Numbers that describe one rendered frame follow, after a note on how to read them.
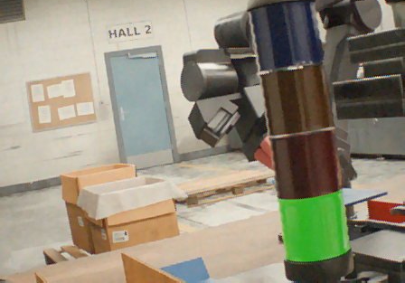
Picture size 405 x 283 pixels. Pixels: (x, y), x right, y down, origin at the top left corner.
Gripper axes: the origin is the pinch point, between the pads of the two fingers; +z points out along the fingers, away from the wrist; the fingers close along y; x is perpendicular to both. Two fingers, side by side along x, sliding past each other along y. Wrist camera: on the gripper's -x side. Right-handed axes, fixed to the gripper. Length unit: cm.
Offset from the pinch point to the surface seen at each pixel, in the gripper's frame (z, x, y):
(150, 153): -471, 358, -919
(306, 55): 11, -27, 46
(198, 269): 6.8, -17.1, -3.0
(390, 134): -207, 479, -478
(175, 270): 6.2, -20.0, -2.9
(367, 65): 1.5, -6.9, 29.5
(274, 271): 10.7, -9.1, 0.0
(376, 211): 6.6, 12.0, -2.6
